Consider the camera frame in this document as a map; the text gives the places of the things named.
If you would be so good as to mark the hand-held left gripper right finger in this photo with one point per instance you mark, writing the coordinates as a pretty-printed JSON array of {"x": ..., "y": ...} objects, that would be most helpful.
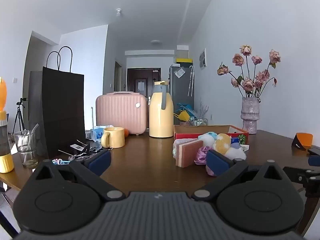
[{"x": 217, "y": 162}]

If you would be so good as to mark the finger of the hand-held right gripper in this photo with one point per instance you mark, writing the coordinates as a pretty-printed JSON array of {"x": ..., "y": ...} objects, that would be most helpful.
[
  {"x": 308, "y": 180},
  {"x": 314, "y": 160}
]

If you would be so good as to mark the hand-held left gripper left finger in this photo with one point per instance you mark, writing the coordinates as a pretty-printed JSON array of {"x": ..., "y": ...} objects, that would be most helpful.
[{"x": 100, "y": 161}]

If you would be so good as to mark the purple satin scrunchie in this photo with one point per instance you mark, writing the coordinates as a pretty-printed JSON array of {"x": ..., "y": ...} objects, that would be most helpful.
[
  {"x": 210, "y": 171},
  {"x": 201, "y": 155}
]

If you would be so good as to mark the white and yellow plush dog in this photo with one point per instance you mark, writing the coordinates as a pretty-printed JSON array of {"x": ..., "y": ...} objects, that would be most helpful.
[{"x": 221, "y": 142}]

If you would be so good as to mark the white round sponge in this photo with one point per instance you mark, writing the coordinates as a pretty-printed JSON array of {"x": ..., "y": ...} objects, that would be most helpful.
[{"x": 205, "y": 141}]

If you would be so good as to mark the pink sponge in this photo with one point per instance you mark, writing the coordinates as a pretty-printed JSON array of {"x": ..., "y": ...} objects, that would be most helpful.
[{"x": 188, "y": 153}]

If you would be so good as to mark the red cardboard box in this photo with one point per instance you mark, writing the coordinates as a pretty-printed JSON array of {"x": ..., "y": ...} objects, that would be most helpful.
[{"x": 186, "y": 136}]

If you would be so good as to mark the black device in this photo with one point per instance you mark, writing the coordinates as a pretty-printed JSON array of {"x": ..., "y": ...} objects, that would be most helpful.
[{"x": 314, "y": 151}]

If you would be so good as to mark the orange and black box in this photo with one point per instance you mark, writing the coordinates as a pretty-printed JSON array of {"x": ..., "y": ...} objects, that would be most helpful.
[{"x": 303, "y": 140}]

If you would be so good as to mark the black packet with white label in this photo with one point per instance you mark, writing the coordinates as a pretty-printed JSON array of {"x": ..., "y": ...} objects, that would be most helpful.
[{"x": 80, "y": 147}]

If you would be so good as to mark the yellow mug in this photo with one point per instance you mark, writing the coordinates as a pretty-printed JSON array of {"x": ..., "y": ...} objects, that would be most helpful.
[{"x": 115, "y": 138}]

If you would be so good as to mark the blue tissue pack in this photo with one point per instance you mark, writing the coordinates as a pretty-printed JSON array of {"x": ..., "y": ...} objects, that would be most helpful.
[{"x": 96, "y": 133}]

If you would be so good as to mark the orange fruit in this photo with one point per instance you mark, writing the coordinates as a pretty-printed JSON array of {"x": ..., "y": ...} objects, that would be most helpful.
[{"x": 126, "y": 133}]

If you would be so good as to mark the pink suitcase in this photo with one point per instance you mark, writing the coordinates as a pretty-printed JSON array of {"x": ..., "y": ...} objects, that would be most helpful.
[{"x": 117, "y": 115}]

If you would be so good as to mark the white dried twigs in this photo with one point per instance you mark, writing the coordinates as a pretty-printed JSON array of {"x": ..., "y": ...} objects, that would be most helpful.
[{"x": 203, "y": 110}]

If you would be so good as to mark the purple textured vase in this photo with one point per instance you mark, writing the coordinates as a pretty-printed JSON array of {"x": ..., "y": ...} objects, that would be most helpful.
[{"x": 250, "y": 115}]

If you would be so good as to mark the yellow plastic item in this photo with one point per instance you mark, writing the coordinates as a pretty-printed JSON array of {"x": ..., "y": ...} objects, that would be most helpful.
[{"x": 181, "y": 116}]

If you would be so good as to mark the blue plastic item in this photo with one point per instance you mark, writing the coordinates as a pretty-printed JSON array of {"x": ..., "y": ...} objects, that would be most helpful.
[{"x": 185, "y": 107}]

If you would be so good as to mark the black paper bag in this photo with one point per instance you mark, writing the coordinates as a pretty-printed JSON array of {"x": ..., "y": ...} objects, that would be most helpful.
[{"x": 62, "y": 110}]

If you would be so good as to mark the yellow thermos jug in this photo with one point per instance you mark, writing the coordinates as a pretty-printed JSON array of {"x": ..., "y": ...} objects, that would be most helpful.
[{"x": 160, "y": 120}]

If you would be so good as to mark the clear glass cup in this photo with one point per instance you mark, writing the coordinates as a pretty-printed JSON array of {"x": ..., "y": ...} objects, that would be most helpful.
[{"x": 25, "y": 150}]

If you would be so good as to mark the grey refrigerator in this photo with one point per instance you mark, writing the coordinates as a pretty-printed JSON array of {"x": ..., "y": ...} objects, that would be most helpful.
[{"x": 181, "y": 90}]

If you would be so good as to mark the bunch of dried pink roses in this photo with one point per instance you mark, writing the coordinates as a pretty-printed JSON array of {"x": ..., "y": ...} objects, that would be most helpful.
[{"x": 248, "y": 85}]

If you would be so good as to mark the folded clear umbrella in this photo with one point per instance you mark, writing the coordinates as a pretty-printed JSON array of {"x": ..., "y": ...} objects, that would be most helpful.
[{"x": 191, "y": 82}]

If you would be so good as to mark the white door notice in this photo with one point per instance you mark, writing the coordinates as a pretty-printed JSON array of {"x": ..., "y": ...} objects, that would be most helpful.
[{"x": 141, "y": 86}]

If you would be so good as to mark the grey interior door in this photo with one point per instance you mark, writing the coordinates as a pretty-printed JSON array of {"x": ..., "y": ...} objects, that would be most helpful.
[{"x": 118, "y": 77}]

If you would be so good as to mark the black tripod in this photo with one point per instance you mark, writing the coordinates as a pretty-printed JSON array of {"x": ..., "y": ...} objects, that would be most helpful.
[{"x": 18, "y": 116}]

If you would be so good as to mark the orange and yellow bottle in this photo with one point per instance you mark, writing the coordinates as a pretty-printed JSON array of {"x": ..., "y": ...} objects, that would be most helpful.
[{"x": 3, "y": 160}]

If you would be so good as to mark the white paper sheet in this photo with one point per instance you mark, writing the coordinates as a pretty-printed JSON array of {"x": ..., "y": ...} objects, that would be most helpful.
[{"x": 179, "y": 72}]

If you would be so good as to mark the yellow box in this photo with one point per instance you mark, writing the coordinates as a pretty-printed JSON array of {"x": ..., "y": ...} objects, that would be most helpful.
[{"x": 184, "y": 60}]

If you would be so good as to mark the white box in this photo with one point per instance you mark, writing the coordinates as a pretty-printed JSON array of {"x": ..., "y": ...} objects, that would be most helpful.
[{"x": 182, "y": 51}]

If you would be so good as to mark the round ceiling lamp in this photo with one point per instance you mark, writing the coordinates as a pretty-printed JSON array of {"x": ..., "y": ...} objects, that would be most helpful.
[{"x": 155, "y": 41}]

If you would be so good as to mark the ceiling light socket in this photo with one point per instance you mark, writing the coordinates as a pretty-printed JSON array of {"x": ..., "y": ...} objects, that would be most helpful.
[{"x": 119, "y": 11}]

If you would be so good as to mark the white wall panel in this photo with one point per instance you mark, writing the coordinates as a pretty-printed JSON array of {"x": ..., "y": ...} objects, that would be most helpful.
[{"x": 203, "y": 58}]

